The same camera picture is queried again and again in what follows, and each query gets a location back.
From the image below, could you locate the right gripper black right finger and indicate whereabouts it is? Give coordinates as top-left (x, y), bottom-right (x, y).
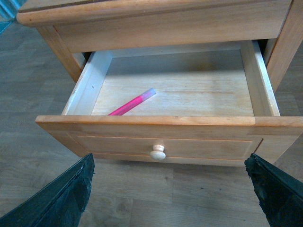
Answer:
top-left (244, 154), bottom-right (303, 227)

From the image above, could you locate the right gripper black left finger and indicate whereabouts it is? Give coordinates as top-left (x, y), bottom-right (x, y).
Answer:
top-left (0, 154), bottom-right (95, 227)

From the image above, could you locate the wooden drawer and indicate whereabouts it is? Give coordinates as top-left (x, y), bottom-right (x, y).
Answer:
top-left (36, 40), bottom-right (303, 166)

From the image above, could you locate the pink marker with white caps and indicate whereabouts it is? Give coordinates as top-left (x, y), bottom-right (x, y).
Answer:
top-left (108, 88), bottom-right (156, 116)

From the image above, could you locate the light wooden drawer knob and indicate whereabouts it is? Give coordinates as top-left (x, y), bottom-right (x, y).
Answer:
top-left (150, 144), bottom-right (166, 161)

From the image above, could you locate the wooden nightstand cabinet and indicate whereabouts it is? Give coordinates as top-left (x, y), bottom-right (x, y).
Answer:
top-left (16, 0), bottom-right (303, 166)

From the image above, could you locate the grey pleated curtain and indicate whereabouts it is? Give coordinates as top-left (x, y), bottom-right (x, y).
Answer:
top-left (0, 0), bottom-right (26, 33)

